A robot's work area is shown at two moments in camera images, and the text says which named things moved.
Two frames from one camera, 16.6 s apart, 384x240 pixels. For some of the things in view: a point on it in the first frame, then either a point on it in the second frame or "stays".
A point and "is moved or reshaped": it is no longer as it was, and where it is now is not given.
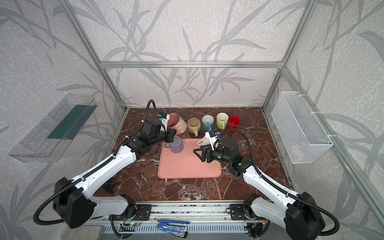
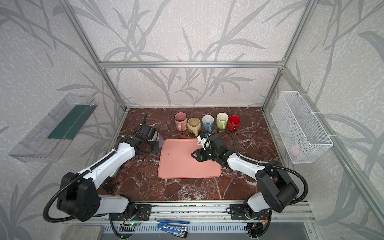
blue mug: x=208 y=122 stays
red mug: x=234 y=122 stays
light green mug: x=222 y=118 stays
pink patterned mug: x=176 y=122 is moved or reshaped
